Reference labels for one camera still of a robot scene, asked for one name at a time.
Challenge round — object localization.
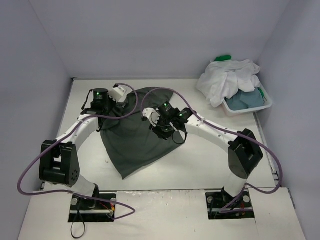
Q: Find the light blue t-shirt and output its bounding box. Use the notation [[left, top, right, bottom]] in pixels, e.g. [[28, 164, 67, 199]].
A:
[[225, 88, 264, 111]]

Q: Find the dark grey t-shirt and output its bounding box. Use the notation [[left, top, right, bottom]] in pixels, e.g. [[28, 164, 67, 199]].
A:
[[100, 87, 184, 180]]

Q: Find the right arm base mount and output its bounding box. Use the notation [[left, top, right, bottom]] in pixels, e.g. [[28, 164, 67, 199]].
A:
[[205, 189, 255, 221]]

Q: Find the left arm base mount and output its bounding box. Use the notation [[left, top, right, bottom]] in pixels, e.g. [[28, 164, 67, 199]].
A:
[[68, 195, 116, 223]]

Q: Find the white t-shirt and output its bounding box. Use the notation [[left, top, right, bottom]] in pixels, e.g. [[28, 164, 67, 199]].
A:
[[196, 59, 261, 108]]

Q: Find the white plastic laundry basket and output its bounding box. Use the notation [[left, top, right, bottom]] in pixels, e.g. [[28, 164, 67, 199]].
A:
[[222, 84, 273, 117]]

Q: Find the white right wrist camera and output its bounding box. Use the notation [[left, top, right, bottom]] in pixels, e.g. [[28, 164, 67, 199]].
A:
[[142, 107, 160, 127]]

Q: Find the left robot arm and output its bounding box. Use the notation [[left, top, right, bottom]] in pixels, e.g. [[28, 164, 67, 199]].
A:
[[39, 84, 126, 210]]

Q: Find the black loop cable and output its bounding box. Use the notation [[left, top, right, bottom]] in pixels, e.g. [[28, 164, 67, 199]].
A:
[[70, 209, 87, 239]]

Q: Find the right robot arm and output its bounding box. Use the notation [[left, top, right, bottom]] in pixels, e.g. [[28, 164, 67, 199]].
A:
[[142, 102, 264, 206]]

